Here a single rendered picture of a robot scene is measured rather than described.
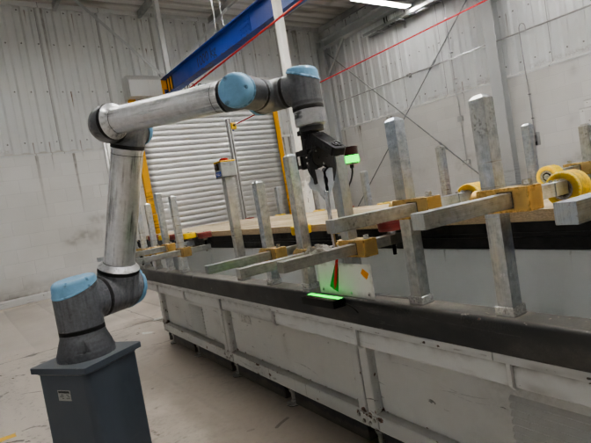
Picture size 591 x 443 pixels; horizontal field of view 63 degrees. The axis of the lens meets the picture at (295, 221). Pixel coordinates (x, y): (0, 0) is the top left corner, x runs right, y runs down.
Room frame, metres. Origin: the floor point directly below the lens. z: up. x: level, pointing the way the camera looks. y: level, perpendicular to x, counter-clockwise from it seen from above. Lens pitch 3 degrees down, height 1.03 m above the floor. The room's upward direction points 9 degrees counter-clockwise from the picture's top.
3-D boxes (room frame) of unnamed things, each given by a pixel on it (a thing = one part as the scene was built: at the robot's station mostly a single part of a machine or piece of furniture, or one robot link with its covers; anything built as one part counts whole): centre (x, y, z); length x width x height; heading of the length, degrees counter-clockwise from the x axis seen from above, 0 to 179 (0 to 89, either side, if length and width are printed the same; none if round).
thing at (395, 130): (1.21, -0.29, 0.94); 0.03 x 0.03 x 0.48; 33
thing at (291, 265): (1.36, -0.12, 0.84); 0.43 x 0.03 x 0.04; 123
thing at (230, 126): (4.39, 0.43, 1.25); 0.15 x 0.08 x 1.10; 33
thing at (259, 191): (1.84, 0.12, 0.87); 0.03 x 0.03 x 0.48; 33
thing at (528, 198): (0.98, -0.43, 0.95); 0.13 x 0.06 x 0.05; 33
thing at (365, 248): (1.41, -0.17, 0.85); 0.13 x 0.06 x 0.05; 33
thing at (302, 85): (1.38, -0.09, 1.32); 0.10 x 0.09 x 0.12; 62
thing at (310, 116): (1.38, -0.09, 1.23); 0.10 x 0.09 x 0.05; 123
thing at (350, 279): (1.44, -0.11, 0.75); 0.26 x 0.01 x 0.10; 33
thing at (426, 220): (0.95, -0.42, 0.95); 0.50 x 0.04 x 0.04; 123
